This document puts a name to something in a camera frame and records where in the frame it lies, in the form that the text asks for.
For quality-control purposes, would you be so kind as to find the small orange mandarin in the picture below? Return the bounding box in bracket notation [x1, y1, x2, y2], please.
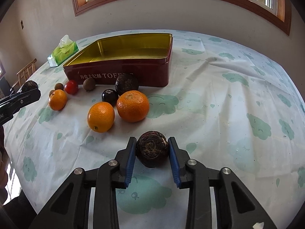
[49, 90, 68, 111]

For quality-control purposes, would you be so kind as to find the red cherry tomato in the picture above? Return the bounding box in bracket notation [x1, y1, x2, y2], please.
[65, 80, 79, 95]

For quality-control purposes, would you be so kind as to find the medium orange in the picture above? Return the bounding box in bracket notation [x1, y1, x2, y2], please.
[87, 102, 115, 133]

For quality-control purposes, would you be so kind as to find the dark purple plum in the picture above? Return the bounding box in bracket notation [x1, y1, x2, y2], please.
[101, 89, 119, 106]

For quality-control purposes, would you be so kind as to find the dark brown water chestnut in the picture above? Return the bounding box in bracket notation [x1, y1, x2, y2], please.
[135, 131, 170, 168]

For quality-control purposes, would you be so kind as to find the dark wrinkled passion fruit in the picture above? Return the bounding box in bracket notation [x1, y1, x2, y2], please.
[115, 73, 139, 96]

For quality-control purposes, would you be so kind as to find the large orange tangerine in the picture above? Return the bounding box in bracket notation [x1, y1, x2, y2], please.
[116, 90, 149, 123]

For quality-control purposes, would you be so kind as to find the dark brown chestnut fruit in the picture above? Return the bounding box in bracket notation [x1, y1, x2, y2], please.
[21, 80, 38, 93]

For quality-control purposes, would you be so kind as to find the wooden chair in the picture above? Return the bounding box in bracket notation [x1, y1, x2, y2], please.
[11, 58, 37, 90]

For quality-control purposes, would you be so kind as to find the green tissue pack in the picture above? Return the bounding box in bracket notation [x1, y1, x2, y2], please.
[47, 35, 79, 68]

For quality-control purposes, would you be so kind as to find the cloud pattern tablecloth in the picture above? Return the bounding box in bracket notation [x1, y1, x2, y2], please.
[4, 31, 304, 228]

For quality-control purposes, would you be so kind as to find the red gold toffee tin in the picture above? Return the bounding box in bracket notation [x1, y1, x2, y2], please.
[63, 33, 173, 87]

